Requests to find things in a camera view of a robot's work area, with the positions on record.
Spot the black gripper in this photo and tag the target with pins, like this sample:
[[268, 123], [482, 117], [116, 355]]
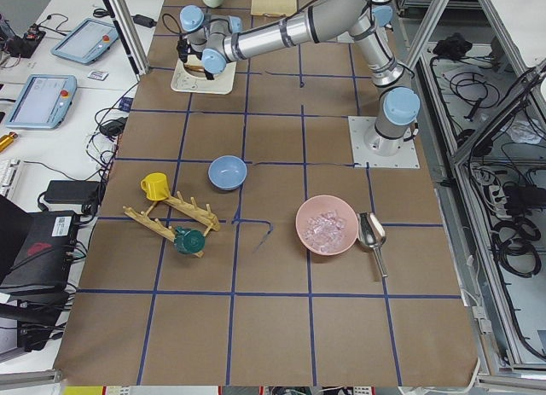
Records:
[[197, 55]]

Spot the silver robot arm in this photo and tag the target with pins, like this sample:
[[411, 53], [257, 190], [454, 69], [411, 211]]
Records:
[[218, 40]]

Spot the white bear tray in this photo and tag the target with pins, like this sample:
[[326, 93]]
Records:
[[222, 84]]

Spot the bamboo cutting board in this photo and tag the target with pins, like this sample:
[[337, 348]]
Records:
[[273, 8]]

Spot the teach pendant far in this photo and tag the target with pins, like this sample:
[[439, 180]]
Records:
[[86, 42]]

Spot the teach pendant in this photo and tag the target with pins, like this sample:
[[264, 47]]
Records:
[[86, 42], [43, 102]]

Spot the blue bowl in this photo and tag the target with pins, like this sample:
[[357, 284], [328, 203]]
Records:
[[227, 172]]

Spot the yellow cup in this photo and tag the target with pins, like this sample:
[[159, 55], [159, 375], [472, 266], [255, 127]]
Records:
[[155, 186]]

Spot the teach pendant near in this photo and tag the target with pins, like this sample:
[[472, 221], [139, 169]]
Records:
[[43, 102]]

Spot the black power adapter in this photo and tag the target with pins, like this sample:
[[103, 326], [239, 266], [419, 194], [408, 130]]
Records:
[[71, 192]]

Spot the dark green cup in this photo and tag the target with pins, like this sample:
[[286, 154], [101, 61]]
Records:
[[188, 241]]

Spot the pink bowl with ice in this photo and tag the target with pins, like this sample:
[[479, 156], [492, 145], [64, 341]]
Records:
[[326, 225]]

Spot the black computer box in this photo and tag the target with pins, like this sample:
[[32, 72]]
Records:
[[36, 248]]

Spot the metal scoop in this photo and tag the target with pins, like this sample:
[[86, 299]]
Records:
[[372, 236]]

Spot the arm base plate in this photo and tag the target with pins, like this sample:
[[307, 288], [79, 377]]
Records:
[[370, 149]]

